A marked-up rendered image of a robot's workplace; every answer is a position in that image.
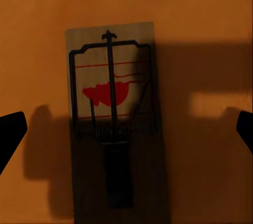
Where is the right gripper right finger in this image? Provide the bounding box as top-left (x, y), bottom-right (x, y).
top-left (236, 111), bottom-right (253, 154)

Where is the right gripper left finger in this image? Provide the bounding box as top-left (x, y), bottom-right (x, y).
top-left (0, 111), bottom-right (27, 174)

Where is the mousetrap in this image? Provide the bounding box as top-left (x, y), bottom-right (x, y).
top-left (64, 21), bottom-right (171, 224)

